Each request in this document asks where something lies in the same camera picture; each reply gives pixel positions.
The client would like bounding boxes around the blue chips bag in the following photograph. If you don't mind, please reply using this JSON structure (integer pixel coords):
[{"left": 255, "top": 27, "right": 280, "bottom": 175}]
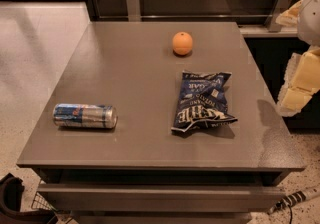
[{"left": 171, "top": 71, "right": 237, "bottom": 132}]

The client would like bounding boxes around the right metal bracket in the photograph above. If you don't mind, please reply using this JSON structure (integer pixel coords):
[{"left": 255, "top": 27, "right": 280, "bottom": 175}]
[{"left": 265, "top": 0, "right": 292, "bottom": 33}]

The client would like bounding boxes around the silver blue redbull can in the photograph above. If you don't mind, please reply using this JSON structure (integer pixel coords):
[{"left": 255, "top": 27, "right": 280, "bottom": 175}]
[{"left": 53, "top": 103, "right": 118, "bottom": 129}]

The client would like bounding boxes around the wire basket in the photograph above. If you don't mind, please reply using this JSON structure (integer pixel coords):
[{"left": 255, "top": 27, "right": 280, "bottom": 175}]
[{"left": 31, "top": 191, "right": 73, "bottom": 224}]

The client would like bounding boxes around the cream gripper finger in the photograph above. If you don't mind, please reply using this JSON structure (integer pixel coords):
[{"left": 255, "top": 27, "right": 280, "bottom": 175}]
[
  {"left": 277, "top": 46, "right": 320, "bottom": 117},
  {"left": 276, "top": 0, "right": 302, "bottom": 27}
]

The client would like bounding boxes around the striped cable hose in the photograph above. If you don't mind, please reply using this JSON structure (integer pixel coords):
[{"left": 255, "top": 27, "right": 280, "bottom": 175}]
[{"left": 267, "top": 186, "right": 320, "bottom": 216}]

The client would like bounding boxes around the orange fruit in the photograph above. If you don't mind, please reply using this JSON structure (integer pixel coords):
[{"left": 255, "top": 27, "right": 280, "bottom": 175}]
[{"left": 172, "top": 32, "right": 193, "bottom": 56}]

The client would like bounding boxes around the left metal bracket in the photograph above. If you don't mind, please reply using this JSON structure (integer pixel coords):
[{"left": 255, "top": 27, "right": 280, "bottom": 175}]
[{"left": 126, "top": 0, "right": 141, "bottom": 22}]

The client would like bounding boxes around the metal bracket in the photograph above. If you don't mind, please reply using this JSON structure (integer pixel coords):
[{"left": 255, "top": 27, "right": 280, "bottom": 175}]
[
  {"left": 265, "top": 0, "right": 292, "bottom": 33},
  {"left": 126, "top": 0, "right": 141, "bottom": 22}
]

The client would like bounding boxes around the grey drawer cabinet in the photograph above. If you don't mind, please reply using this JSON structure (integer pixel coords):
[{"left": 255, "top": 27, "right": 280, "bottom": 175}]
[{"left": 18, "top": 22, "right": 305, "bottom": 224}]

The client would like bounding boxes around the dark brown chair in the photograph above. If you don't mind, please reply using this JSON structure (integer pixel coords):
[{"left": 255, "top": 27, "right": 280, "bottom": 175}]
[{"left": 0, "top": 173, "right": 57, "bottom": 224}]

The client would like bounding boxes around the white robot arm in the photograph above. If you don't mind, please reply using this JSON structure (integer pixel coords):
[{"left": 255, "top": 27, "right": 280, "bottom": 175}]
[{"left": 276, "top": 0, "right": 320, "bottom": 117}]

